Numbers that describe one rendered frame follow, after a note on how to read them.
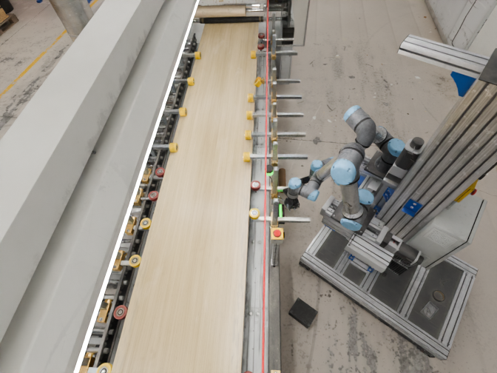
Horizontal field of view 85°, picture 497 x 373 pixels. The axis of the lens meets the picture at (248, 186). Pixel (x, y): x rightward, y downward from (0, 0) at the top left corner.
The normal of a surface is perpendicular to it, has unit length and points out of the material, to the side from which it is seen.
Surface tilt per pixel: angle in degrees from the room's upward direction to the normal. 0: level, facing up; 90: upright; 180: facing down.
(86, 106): 90
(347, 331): 0
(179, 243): 0
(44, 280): 0
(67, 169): 90
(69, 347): 61
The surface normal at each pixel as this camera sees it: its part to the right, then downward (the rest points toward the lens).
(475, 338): -0.04, -0.56
